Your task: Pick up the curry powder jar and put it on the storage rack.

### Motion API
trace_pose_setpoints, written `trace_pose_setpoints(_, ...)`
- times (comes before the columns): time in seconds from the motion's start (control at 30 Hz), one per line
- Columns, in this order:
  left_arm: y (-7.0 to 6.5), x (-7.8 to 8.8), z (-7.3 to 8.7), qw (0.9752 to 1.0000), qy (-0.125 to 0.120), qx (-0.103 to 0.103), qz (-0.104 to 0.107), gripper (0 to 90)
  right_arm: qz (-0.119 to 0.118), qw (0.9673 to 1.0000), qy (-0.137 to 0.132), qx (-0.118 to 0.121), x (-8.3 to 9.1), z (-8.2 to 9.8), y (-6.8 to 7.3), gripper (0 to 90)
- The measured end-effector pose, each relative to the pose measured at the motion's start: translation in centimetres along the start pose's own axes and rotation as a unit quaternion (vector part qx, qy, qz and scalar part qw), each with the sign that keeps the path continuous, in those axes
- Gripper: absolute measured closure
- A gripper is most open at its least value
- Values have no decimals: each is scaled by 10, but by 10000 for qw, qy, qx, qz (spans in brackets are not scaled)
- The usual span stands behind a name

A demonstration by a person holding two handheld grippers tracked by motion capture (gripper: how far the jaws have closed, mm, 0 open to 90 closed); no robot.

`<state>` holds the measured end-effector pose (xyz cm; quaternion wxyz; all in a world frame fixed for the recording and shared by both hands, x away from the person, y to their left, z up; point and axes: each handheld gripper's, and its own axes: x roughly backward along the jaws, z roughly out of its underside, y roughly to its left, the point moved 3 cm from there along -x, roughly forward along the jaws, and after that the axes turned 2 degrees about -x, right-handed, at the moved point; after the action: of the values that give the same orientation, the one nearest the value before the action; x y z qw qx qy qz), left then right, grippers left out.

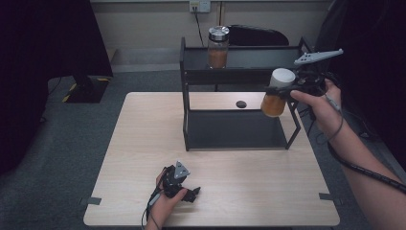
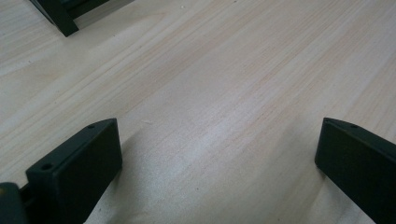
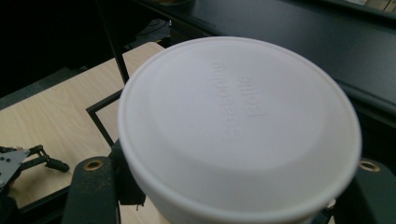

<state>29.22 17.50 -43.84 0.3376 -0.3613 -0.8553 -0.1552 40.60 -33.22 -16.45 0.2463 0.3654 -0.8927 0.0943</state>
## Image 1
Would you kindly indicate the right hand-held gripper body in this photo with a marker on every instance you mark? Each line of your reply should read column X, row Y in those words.
column 311, row 80

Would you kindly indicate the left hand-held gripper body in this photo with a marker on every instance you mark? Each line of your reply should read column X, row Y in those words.
column 174, row 185

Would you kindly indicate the amber jar with white lid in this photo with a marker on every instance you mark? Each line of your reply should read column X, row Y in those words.
column 275, row 103

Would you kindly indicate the black two-tier metal rack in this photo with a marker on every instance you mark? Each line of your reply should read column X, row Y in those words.
column 233, row 127

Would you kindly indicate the glass jar with silver lid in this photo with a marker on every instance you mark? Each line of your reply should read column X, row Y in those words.
column 218, row 51

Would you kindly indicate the person's left hand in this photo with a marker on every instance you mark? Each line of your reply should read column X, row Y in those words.
column 164, row 207

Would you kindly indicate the person's right hand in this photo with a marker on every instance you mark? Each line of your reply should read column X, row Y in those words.
column 325, row 111

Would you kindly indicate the black round table grommet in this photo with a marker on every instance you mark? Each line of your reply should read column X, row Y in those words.
column 241, row 104

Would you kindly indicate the black chair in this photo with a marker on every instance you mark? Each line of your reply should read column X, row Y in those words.
column 258, row 35

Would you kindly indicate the black curtain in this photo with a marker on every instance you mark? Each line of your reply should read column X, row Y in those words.
column 38, row 64
column 373, row 48

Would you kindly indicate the grey tape piece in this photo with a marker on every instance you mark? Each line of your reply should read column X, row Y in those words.
column 92, row 201
column 330, row 198

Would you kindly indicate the black stand base yellow tape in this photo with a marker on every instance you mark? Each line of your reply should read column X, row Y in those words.
column 87, row 91

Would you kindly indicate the beige wall conduit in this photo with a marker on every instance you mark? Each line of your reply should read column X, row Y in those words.
column 221, row 14

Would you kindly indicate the white wall socket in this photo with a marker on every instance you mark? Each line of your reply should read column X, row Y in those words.
column 200, row 5

